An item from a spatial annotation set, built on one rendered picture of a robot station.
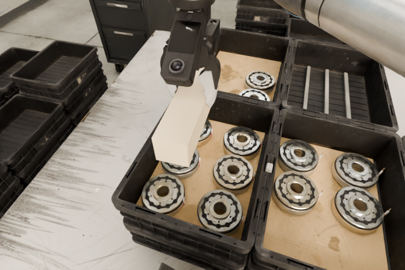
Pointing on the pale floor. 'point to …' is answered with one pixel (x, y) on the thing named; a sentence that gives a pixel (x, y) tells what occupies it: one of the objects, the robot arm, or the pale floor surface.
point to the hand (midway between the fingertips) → (191, 101)
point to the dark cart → (127, 8)
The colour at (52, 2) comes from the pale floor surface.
